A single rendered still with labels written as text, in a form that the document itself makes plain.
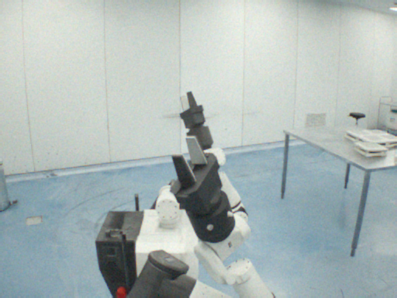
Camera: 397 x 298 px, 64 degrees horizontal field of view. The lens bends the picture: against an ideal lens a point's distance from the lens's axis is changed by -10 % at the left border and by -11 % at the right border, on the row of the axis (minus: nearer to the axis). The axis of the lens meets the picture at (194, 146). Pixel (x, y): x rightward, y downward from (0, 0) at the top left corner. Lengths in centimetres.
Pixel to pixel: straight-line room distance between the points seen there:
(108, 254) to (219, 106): 507
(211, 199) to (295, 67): 620
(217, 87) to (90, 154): 234
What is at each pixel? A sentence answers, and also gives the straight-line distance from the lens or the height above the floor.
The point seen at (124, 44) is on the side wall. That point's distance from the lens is 532.
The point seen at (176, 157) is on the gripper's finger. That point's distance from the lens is 59.
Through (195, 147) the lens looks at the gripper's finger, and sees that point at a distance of 63.
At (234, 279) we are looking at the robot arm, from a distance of 77.
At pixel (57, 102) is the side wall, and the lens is 523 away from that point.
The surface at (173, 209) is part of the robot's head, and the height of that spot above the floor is 135.
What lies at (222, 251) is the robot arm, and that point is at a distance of 74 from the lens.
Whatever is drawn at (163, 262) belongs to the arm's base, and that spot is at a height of 130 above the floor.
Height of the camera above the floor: 178
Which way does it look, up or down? 16 degrees down
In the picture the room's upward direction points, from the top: straight up
